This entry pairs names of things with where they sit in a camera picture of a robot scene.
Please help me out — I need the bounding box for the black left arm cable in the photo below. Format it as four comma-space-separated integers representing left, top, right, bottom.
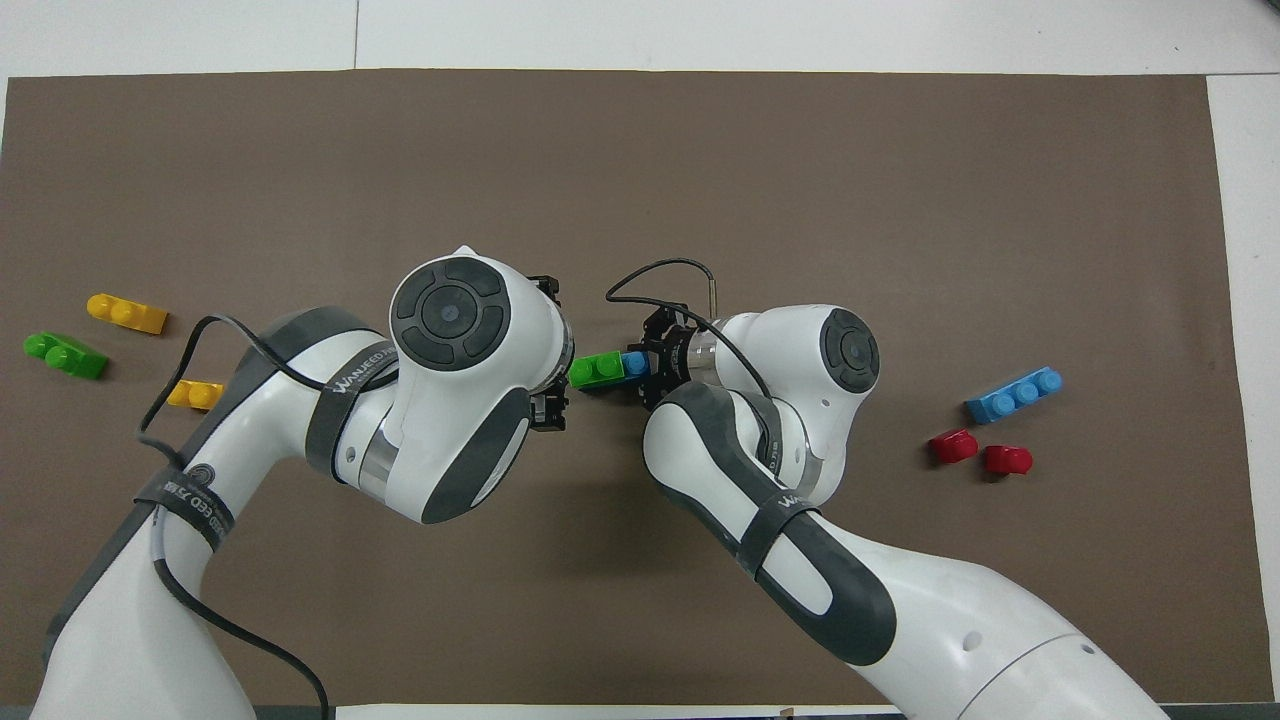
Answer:
134, 314, 401, 720

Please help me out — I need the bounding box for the green two-stud toy block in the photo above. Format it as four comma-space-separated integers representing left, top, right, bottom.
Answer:
23, 333, 110, 382
569, 354, 628, 392

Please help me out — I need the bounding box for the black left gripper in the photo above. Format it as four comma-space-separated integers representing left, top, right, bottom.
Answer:
527, 274, 576, 434

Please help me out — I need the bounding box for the yellow two-stud toy block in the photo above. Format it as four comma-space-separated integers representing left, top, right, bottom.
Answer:
86, 292, 170, 336
166, 379, 226, 412

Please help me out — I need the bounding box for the dark printed arm strap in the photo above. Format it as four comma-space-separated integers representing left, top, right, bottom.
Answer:
738, 488, 823, 583
133, 464, 237, 553
303, 358, 403, 483

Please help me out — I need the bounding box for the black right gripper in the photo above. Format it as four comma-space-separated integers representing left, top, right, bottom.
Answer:
639, 307, 695, 412

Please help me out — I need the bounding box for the brown table mat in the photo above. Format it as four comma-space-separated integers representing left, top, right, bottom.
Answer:
0, 68, 1277, 708

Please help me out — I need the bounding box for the blue three-stud toy block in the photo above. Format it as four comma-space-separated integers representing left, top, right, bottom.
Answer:
964, 367, 1065, 426

